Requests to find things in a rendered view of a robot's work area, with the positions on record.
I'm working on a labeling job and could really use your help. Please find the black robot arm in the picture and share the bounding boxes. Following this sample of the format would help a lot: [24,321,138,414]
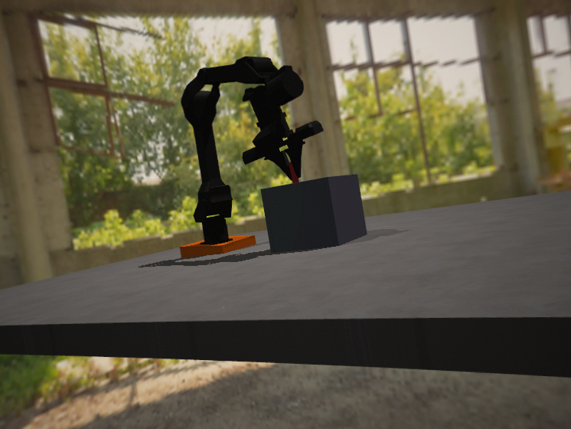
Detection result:
[181,56,304,244]

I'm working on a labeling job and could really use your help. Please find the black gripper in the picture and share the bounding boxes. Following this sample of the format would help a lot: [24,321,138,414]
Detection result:
[243,108,324,180]

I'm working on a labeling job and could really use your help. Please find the dark red peg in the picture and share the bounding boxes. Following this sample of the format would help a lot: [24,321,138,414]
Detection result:
[289,162,299,183]

